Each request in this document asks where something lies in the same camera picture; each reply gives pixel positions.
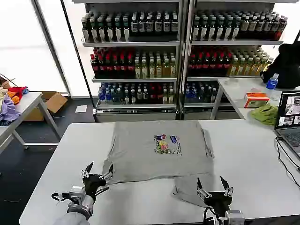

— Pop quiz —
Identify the green cloth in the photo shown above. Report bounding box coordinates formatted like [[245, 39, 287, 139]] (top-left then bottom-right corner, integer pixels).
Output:
[[250, 104, 280, 126]]

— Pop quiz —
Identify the brown cardboard box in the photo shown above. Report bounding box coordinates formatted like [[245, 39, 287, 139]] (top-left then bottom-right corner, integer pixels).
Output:
[[23, 91, 68, 121]]

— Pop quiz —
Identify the grey printed t-shirt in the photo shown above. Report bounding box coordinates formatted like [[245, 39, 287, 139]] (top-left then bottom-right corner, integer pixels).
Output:
[[102, 120, 216, 208]]

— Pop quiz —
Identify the purple cloth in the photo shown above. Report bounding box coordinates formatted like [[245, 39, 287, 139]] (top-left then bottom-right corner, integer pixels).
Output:
[[0, 95, 22, 123]]

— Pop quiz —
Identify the blue-labelled water bottle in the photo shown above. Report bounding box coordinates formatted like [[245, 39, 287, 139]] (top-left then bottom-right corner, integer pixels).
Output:
[[266, 73, 280, 90]]

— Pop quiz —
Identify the white side table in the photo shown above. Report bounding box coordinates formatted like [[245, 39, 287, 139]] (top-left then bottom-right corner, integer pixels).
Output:
[[0, 91, 62, 156]]

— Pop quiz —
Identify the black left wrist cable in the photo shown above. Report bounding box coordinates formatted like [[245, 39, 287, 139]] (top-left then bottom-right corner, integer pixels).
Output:
[[51, 186, 110, 203]]

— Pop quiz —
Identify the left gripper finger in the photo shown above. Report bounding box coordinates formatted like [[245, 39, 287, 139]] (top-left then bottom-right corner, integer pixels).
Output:
[[81, 161, 94, 180], [99, 163, 115, 181]]

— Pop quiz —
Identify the white desk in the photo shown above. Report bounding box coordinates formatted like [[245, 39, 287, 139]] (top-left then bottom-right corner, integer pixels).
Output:
[[209, 77, 300, 132]]

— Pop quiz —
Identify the black bag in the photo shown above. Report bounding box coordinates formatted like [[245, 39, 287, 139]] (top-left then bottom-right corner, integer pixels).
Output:
[[259, 42, 300, 89]]

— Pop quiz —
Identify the black slanted pole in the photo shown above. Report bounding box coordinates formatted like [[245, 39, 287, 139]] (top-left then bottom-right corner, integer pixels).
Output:
[[60, 0, 97, 123]]

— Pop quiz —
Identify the black laptop cable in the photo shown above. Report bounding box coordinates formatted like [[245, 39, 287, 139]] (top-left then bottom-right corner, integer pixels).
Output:
[[275, 136, 300, 188]]

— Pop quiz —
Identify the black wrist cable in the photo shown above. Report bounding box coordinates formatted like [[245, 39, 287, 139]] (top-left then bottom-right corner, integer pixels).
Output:
[[51, 186, 110, 203], [202, 205, 222, 225]]

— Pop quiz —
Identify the grey window post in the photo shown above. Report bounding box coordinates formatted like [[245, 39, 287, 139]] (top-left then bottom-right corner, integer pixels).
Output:
[[32, 0, 71, 97]]

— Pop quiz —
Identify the thin cable on side table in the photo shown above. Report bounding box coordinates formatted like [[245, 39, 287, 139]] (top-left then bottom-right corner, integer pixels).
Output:
[[0, 73, 19, 88]]

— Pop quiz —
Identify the red and orange cloth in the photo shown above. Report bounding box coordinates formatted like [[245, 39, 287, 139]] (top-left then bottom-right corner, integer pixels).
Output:
[[7, 86, 30, 105]]

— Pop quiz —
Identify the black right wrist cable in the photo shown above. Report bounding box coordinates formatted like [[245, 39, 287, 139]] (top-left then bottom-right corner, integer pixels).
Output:
[[202, 205, 222, 225]]

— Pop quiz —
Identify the orange tissue box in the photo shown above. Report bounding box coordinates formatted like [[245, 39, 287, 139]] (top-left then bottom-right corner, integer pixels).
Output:
[[243, 88, 270, 109]]

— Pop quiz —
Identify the shelf with dark and yellow bottles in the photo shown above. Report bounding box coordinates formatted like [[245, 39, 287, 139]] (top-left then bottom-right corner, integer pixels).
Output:
[[71, 0, 186, 122], [184, 0, 289, 120]]

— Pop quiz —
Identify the open laptop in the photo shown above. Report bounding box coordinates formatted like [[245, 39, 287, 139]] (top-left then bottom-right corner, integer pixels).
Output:
[[274, 90, 300, 160]]

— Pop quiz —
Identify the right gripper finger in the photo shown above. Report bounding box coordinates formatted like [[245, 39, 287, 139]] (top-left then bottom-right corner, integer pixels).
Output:
[[196, 177, 210, 200], [220, 176, 234, 197]]

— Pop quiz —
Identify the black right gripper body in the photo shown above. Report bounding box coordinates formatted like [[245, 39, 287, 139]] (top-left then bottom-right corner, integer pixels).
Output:
[[204, 191, 233, 215]]

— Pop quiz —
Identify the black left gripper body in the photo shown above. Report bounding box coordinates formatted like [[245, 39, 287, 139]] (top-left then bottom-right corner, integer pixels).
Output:
[[82, 174, 109, 200]]

